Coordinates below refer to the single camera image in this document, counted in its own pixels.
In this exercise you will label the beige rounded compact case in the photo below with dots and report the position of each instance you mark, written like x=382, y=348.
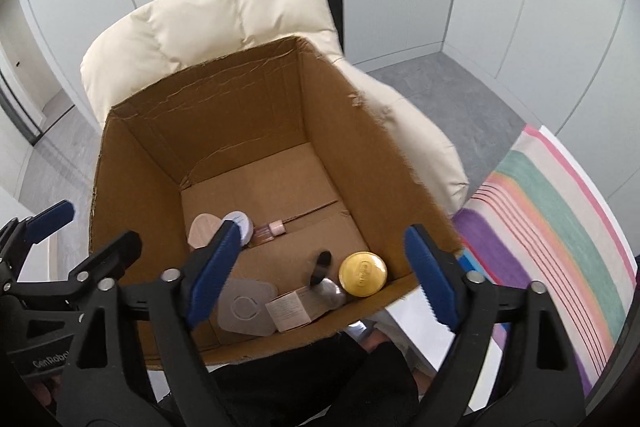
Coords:
x=202, y=229

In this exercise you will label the beige square carton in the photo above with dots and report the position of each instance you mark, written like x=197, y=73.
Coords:
x=295, y=307

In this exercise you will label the striped colourful blanket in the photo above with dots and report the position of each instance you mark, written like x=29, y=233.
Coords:
x=540, y=217

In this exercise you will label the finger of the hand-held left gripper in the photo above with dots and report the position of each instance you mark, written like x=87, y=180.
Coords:
x=50, y=219
x=110, y=254

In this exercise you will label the gold round tin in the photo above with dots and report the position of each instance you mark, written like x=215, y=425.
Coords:
x=362, y=273

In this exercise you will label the person's dark clothing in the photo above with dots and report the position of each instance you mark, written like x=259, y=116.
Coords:
x=310, y=382

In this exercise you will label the small pink bottle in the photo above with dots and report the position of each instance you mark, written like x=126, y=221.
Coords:
x=270, y=231

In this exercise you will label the brown cardboard box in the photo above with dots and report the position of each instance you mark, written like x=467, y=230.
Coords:
x=225, y=132

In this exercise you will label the person's left hand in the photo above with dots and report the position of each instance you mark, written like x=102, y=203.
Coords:
x=42, y=389

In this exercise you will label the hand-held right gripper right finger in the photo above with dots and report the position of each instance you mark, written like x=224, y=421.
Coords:
x=432, y=277

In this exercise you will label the white round jar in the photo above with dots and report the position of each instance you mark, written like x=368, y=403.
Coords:
x=242, y=224

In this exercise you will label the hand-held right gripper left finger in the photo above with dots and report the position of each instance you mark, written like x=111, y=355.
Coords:
x=215, y=272

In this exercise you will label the cream padded chair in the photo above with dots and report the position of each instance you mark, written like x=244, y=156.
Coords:
x=225, y=7

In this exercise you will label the white-grey rounded case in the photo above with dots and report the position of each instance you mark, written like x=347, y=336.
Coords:
x=247, y=307

